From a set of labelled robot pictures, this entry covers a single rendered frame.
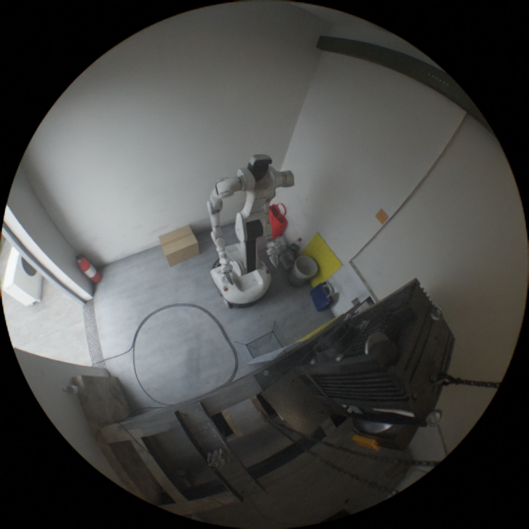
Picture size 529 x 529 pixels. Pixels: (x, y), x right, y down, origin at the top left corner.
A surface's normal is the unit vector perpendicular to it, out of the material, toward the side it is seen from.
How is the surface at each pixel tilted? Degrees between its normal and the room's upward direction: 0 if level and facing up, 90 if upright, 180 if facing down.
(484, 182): 90
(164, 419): 0
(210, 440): 0
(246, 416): 0
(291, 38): 90
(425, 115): 90
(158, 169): 90
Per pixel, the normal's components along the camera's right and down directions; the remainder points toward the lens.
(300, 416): 0.22, -0.52
